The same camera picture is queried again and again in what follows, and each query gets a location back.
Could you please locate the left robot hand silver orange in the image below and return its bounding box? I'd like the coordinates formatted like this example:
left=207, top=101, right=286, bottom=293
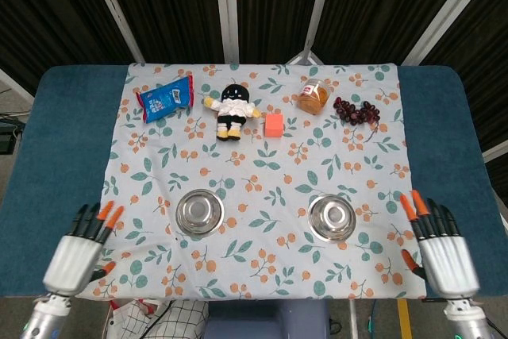
left=41, top=200, right=125, bottom=296

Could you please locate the right robot hand silver orange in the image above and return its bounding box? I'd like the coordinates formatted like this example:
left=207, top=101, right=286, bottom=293
left=399, top=190, right=481, bottom=299

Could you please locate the stainless steel bowl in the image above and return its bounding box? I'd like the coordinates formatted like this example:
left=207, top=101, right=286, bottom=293
left=307, top=194, right=357, bottom=241
left=175, top=190, right=225, bottom=236

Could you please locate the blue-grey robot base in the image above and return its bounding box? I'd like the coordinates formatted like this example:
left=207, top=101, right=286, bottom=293
left=204, top=299, right=333, bottom=339

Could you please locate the white table leg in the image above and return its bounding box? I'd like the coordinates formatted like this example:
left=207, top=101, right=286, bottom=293
left=348, top=299, right=359, bottom=339

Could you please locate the white black checkered bag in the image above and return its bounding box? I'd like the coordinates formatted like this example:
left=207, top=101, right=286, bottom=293
left=105, top=298, right=210, bottom=339

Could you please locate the teal felt table cover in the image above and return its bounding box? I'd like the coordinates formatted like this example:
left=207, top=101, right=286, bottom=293
left=0, top=64, right=508, bottom=301

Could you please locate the black box device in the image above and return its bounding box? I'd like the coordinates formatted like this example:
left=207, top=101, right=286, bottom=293
left=0, top=118, right=19, bottom=154

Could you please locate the dark red grape bunch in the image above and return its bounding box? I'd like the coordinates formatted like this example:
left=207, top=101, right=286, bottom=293
left=333, top=95, right=382, bottom=142

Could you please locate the blue snack bag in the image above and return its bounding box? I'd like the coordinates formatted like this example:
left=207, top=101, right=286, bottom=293
left=135, top=74, right=195, bottom=125

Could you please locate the floral patterned tablecloth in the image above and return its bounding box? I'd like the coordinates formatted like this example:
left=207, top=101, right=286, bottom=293
left=74, top=61, right=428, bottom=301

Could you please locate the clear jar with orange snacks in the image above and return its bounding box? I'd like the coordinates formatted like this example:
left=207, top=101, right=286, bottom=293
left=297, top=78, right=333, bottom=116

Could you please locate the orange cube block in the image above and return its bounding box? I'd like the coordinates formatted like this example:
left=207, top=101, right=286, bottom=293
left=264, top=113, right=285, bottom=138

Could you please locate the black white plush doll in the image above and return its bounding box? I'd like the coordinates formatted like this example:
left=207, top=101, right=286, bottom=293
left=202, top=78, right=263, bottom=143

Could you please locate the white frame bar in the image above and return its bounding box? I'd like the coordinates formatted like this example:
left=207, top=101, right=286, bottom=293
left=307, top=0, right=337, bottom=64
left=0, top=67, right=35, bottom=106
left=482, top=141, right=508, bottom=164
left=83, top=0, right=146, bottom=64
left=213, top=0, right=241, bottom=64
left=400, top=0, right=491, bottom=66

